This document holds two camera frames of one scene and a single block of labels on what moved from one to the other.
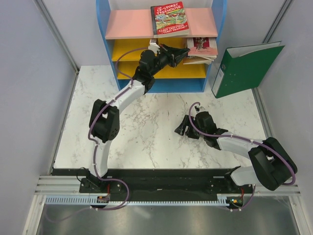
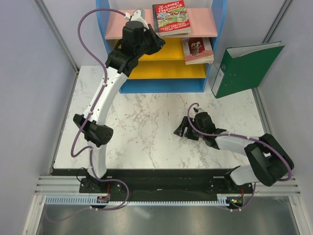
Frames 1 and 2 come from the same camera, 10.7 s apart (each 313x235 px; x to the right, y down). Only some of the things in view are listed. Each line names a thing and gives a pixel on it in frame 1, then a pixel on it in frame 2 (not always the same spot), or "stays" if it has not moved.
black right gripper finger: x=193 y=132 stays
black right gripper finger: x=181 y=129 stays
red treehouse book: x=169 y=20 stays
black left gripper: x=174 y=56 to x=158 y=42
